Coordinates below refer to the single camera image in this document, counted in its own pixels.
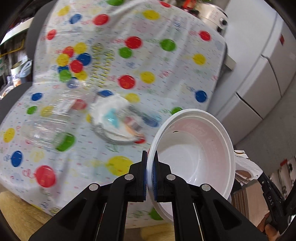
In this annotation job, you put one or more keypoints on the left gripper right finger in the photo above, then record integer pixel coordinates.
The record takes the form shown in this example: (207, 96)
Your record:
(199, 212)

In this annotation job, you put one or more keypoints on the grey refrigerator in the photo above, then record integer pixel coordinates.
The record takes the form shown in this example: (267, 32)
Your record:
(263, 49)

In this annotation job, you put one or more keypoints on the silver rice cooker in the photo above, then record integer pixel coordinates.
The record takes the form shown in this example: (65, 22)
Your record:
(213, 16)

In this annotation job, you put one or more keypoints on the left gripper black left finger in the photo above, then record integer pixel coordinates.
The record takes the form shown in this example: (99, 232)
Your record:
(98, 212)

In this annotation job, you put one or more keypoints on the orange white paper bowl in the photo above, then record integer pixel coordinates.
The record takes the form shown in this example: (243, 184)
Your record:
(197, 148)

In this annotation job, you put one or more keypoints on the white kitchen shelf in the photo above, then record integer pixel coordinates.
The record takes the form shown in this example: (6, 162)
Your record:
(23, 26)

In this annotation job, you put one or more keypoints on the white patterned mug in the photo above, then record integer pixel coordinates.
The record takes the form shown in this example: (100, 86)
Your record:
(21, 72)

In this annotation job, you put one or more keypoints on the balloon print tablecloth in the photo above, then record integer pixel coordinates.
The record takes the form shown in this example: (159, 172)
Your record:
(149, 52)

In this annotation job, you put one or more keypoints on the clear plastic bottle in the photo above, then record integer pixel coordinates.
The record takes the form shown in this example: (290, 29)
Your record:
(53, 127)

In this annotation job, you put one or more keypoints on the brown white paper wrapper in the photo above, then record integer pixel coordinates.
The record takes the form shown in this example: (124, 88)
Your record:
(245, 169)

